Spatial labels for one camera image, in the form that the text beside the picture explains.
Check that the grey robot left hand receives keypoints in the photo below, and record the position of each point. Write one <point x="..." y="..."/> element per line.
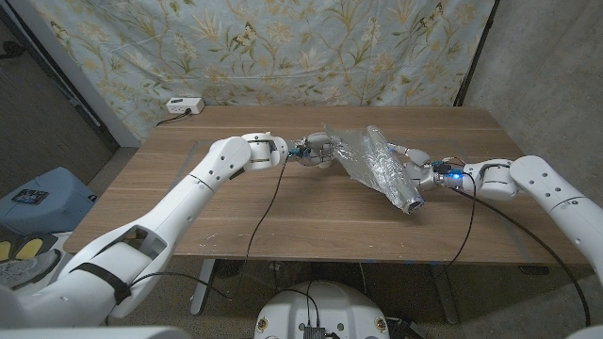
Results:
<point x="315" y="148"/>

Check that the aluminum foil sheet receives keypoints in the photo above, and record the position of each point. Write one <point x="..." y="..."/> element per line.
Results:
<point x="372" y="165"/>

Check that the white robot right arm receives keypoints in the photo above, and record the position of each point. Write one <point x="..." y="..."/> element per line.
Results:
<point x="542" y="183"/>

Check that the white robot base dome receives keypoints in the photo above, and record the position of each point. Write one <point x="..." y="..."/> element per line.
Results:
<point x="330" y="306"/>

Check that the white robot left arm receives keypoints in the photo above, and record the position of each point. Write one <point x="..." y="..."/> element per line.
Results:
<point x="188" y="198"/>

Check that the floral backdrop cloth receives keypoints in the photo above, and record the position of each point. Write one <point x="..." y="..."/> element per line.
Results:
<point x="282" y="56"/>

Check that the white power strip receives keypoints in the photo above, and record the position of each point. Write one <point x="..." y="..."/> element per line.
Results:
<point x="184" y="105"/>

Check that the grey table leg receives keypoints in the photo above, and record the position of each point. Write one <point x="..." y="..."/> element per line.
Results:
<point x="445" y="296"/>
<point x="200" y="282"/>

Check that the black backdrop stand pole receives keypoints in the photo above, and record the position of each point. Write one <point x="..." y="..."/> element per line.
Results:
<point x="473" y="61"/>

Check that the small black base device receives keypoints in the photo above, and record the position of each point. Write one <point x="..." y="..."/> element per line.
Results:
<point x="313" y="333"/>

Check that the black printed marker card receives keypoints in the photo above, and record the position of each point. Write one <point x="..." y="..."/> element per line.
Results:
<point x="29" y="196"/>

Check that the black shoe yellow insole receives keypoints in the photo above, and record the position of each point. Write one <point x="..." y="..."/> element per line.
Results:
<point x="4" y="250"/>
<point x="29" y="247"/>

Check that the grey sneaker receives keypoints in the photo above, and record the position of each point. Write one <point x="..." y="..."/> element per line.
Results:
<point x="23" y="269"/>

